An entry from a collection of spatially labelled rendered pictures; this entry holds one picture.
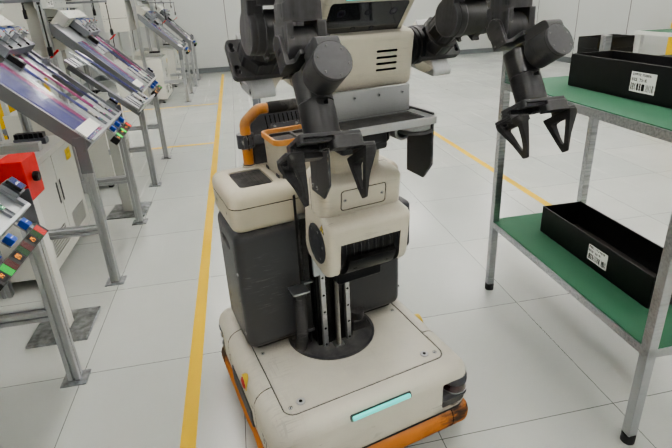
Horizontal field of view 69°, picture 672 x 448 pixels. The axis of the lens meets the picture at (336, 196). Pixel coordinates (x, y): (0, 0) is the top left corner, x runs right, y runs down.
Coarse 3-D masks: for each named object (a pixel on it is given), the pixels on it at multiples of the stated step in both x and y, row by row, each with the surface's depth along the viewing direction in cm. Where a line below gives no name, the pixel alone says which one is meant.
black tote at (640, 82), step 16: (576, 64) 174; (592, 64) 166; (608, 64) 159; (624, 64) 153; (640, 64) 147; (656, 64) 161; (576, 80) 175; (592, 80) 167; (608, 80) 160; (624, 80) 154; (640, 80) 148; (656, 80) 142; (624, 96) 154; (640, 96) 148; (656, 96) 143
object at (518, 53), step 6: (522, 42) 89; (516, 48) 91; (522, 48) 90; (504, 54) 93; (510, 54) 91; (516, 54) 91; (522, 54) 90; (504, 60) 93; (510, 60) 92; (516, 60) 91; (522, 60) 90; (510, 66) 92; (516, 66) 91; (522, 66) 90; (528, 66) 90; (510, 72) 92; (516, 72) 91; (522, 72) 90; (534, 72) 92; (510, 78) 93
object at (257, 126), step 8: (280, 112) 160; (288, 112) 161; (296, 112) 162; (256, 120) 157; (264, 120) 158; (272, 120) 159; (280, 120) 160; (288, 120) 161; (296, 120) 161; (256, 128) 157; (264, 128) 158; (272, 128) 158; (240, 136) 148; (248, 136) 148; (256, 136) 154; (240, 144) 149; (248, 144) 148; (256, 144) 154; (264, 144) 157; (256, 152) 156; (264, 152) 157; (256, 160) 156; (264, 160) 157
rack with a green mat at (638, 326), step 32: (576, 96) 160; (608, 96) 158; (640, 128) 128; (512, 224) 210; (544, 256) 184; (576, 288) 163; (608, 288) 163; (608, 320) 149; (640, 320) 146; (640, 352) 137; (640, 384) 139; (640, 416) 144
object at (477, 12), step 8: (472, 0) 102; (480, 0) 102; (472, 8) 101; (480, 8) 101; (472, 16) 101; (480, 16) 102; (472, 24) 102; (480, 24) 103; (464, 32) 103; (472, 32) 104; (480, 32) 105; (472, 40) 106
